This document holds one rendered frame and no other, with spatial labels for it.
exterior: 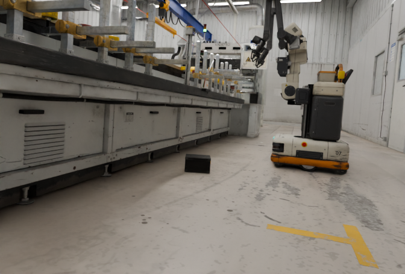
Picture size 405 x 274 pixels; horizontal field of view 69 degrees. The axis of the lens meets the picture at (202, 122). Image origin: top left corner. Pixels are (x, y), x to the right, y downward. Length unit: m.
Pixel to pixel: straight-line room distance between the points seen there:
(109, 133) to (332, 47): 10.82
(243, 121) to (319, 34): 7.15
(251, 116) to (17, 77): 4.77
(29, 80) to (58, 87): 0.15
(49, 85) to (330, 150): 2.27
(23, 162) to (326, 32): 11.54
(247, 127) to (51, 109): 4.39
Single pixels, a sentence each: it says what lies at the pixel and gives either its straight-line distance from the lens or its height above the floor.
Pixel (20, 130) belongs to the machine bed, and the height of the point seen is 0.35.
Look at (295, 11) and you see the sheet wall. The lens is 12.52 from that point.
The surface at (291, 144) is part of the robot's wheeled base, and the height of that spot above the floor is 0.23.
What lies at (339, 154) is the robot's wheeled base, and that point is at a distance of 2.86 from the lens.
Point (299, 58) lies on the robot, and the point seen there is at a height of 1.05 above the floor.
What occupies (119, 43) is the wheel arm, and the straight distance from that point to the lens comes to 1.63.
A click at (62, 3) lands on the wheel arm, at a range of 1.18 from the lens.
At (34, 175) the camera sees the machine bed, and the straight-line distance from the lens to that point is 1.65.
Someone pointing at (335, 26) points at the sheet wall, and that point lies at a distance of 12.41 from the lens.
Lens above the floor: 0.52
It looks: 3 degrees down
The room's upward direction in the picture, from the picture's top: 4 degrees clockwise
